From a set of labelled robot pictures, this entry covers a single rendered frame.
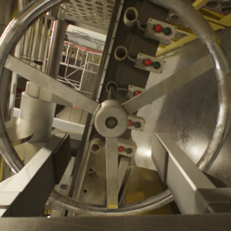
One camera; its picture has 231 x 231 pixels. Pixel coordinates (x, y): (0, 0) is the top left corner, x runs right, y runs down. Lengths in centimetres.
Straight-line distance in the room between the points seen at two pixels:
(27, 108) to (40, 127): 16
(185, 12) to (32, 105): 110
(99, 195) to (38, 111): 75
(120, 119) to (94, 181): 107
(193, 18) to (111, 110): 17
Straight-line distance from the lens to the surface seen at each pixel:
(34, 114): 125
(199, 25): 28
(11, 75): 99
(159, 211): 176
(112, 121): 23
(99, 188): 131
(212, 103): 158
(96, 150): 95
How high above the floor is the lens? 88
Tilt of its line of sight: 5 degrees down
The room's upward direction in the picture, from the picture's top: 75 degrees counter-clockwise
